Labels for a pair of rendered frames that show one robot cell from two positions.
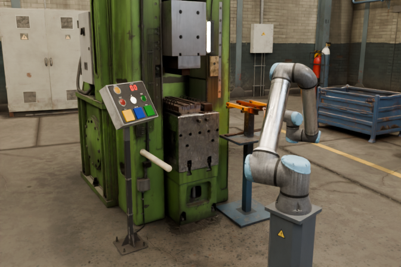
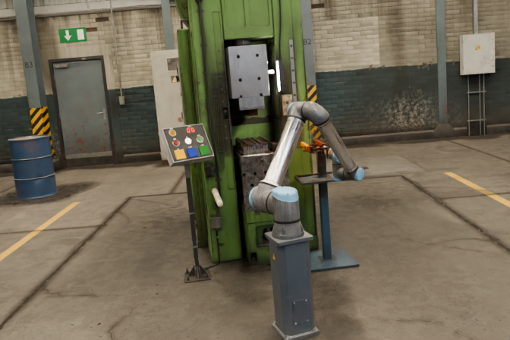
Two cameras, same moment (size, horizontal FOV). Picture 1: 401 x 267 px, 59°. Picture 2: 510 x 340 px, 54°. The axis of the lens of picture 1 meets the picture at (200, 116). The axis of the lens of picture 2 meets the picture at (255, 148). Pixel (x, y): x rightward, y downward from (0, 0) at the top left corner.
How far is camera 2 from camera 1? 174 cm
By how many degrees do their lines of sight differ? 23
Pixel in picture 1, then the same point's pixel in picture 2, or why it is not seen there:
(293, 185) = (278, 212)
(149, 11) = (212, 58)
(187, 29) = (246, 72)
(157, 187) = (231, 227)
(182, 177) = (249, 216)
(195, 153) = not seen: hidden behind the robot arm
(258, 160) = (258, 190)
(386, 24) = not seen: outside the picture
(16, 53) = (168, 97)
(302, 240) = (288, 262)
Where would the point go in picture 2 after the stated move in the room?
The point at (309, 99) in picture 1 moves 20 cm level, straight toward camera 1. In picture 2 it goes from (327, 136) to (310, 140)
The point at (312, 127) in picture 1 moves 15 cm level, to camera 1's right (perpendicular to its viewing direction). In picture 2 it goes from (345, 164) to (368, 164)
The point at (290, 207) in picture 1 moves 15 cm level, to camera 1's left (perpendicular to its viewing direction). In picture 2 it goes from (277, 232) to (253, 231)
